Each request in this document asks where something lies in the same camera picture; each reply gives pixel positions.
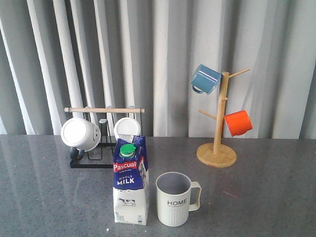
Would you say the blue white milk carton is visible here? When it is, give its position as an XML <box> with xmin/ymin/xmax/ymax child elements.
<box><xmin>113</xmin><ymin>134</ymin><xmax>149</xmax><ymax>225</ymax></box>

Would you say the cream HOME mug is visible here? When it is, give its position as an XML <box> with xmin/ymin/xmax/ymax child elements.
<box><xmin>156</xmin><ymin>172</ymin><xmax>201</xmax><ymax>227</ymax></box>

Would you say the white ribbed mug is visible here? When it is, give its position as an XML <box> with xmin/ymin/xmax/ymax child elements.
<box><xmin>114</xmin><ymin>118</ymin><xmax>141</xmax><ymax>139</ymax></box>

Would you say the blue enamel mug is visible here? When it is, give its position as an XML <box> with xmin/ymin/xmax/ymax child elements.
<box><xmin>191</xmin><ymin>64</ymin><xmax>222</xmax><ymax>95</ymax></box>

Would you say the wooden mug tree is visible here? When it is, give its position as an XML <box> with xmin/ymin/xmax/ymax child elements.
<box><xmin>196</xmin><ymin>68</ymin><xmax>250</xmax><ymax>168</ymax></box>

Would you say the white smiley face mug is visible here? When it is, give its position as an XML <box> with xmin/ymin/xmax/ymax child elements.
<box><xmin>61</xmin><ymin>118</ymin><xmax>101</xmax><ymax>160</ymax></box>

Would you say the orange enamel mug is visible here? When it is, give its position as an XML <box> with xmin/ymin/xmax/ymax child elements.
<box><xmin>224</xmin><ymin>110</ymin><xmax>253</xmax><ymax>136</ymax></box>

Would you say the grey pleated curtain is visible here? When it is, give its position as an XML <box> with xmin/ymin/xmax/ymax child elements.
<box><xmin>0</xmin><ymin>0</ymin><xmax>316</xmax><ymax>139</ymax></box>

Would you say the black wire mug rack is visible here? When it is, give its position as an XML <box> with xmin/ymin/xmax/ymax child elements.
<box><xmin>64</xmin><ymin>106</ymin><xmax>145</xmax><ymax>168</ymax></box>

